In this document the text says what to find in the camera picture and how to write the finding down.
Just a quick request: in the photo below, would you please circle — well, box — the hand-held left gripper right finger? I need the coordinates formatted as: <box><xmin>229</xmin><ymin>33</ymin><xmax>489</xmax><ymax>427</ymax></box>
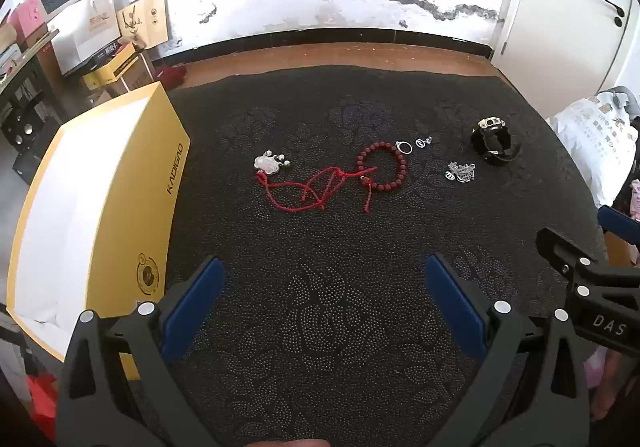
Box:
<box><xmin>424</xmin><ymin>253</ymin><xmax>593</xmax><ymax>447</ymax></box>

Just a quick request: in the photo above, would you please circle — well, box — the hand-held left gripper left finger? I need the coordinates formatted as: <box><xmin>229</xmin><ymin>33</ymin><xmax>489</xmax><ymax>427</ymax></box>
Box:
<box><xmin>57</xmin><ymin>255</ymin><xmax>226</xmax><ymax>447</ymax></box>

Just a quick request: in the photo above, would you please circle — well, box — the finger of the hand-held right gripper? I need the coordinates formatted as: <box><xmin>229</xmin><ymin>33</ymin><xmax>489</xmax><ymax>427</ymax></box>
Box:
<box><xmin>598</xmin><ymin>205</ymin><xmax>640</xmax><ymax>249</ymax></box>
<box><xmin>536</xmin><ymin>227</ymin><xmax>599</xmax><ymax>281</ymax></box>

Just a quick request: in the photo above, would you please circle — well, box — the silver chain necklace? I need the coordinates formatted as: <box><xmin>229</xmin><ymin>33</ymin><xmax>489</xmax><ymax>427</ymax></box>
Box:
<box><xmin>444</xmin><ymin>162</ymin><xmax>477</xmax><ymax>184</ymax></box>

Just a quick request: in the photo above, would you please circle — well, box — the black wrist watch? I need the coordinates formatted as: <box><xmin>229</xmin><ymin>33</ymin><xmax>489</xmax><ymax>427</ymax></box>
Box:
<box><xmin>470</xmin><ymin>117</ymin><xmax>521</xmax><ymax>168</ymax></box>

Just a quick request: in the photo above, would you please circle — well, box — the yellow box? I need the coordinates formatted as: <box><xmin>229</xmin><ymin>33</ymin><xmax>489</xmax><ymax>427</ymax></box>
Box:
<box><xmin>6</xmin><ymin>81</ymin><xmax>192</xmax><ymax>380</ymax></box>

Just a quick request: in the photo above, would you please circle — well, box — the red cord jade pendant necklace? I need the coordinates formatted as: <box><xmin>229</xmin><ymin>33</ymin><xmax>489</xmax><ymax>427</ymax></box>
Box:
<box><xmin>253</xmin><ymin>152</ymin><xmax>351</xmax><ymax>212</ymax></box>

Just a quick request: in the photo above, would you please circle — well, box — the red bead bracelet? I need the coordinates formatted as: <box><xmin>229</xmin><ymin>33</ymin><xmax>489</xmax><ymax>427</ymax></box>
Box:
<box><xmin>356</xmin><ymin>141</ymin><xmax>408</xmax><ymax>214</ymax></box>

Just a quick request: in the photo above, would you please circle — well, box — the white printed sack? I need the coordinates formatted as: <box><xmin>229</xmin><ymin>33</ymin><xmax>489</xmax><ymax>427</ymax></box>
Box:
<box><xmin>547</xmin><ymin>94</ymin><xmax>640</xmax><ymax>208</ymax></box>

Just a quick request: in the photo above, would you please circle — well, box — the black dotted mat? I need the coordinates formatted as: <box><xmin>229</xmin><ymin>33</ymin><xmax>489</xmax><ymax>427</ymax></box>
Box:
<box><xmin>127</xmin><ymin>68</ymin><xmax>608</xmax><ymax>447</ymax></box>

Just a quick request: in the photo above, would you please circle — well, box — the red bag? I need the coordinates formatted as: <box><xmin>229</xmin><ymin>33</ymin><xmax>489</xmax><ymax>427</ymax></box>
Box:
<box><xmin>25</xmin><ymin>374</ymin><xmax>59</xmax><ymax>434</ymax></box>

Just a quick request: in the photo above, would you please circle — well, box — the red cloth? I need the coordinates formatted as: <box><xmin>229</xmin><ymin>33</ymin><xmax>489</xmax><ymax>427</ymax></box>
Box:
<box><xmin>155</xmin><ymin>66</ymin><xmax>186</xmax><ymax>88</ymax></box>

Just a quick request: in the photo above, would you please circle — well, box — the white door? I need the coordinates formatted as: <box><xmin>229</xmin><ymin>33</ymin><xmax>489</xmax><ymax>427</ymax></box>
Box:
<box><xmin>492</xmin><ymin>0</ymin><xmax>638</xmax><ymax>95</ymax></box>

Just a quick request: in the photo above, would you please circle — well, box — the brown cardboard box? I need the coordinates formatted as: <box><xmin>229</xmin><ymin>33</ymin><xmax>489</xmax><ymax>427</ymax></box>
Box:
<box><xmin>120</xmin><ymin>52</ymin><xmax>156</xmax><ymax>92</ymax></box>

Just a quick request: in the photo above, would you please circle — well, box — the black speaker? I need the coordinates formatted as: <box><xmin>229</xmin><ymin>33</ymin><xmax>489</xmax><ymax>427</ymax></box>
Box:
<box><xmin>0</xmin><ymin>107</ymin><xmax>37</xmax><ymax>148</ymax></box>

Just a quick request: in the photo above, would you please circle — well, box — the yellow and black carton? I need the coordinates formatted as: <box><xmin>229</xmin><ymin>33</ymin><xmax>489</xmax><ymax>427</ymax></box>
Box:
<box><xmin>81</xmin><ymin>43</ymin><xmax>138</xmax><ymax>90</ymax></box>

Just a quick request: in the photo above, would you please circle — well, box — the white shopping bag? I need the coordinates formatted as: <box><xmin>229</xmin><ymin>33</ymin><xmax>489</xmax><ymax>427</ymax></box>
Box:
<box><xmin>50</xmin><ymin>0</ymin><xmax>123</xmax><ymax>76</ymax></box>

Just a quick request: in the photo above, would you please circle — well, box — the pink box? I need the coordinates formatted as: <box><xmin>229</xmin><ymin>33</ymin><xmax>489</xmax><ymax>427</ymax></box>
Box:
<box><xmin>9</xmin><ymin>0</ymin><xmax>48</xmax><ymax>42</ymax></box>

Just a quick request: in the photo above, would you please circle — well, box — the black door handle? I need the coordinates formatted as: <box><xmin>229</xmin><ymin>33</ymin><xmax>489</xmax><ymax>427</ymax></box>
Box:
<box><xmin>601</xmin><ymin>0</ymin><xmax>627</xmax><ymax>28</ymax></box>

